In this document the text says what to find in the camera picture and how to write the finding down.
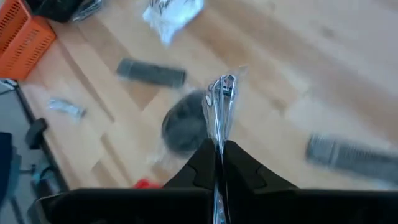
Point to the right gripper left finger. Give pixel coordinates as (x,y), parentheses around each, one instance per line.
(202,171)

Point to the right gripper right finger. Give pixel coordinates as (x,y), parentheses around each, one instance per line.
(245,174)

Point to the red plastic basket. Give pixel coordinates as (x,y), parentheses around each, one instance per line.
(146,184)

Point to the bag of black hair clips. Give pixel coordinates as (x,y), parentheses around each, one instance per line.
(222,102)
(171,18)

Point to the round black item in bag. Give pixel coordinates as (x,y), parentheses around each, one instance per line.
(183,124)

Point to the black comb in clear wrapper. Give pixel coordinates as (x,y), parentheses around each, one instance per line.
(152,73)

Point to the person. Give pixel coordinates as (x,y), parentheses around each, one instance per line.
(6,161)

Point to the orange plastic basket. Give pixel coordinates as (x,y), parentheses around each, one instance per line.
(21,46)

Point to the black plastic basket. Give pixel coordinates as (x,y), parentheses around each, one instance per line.
(53,9)

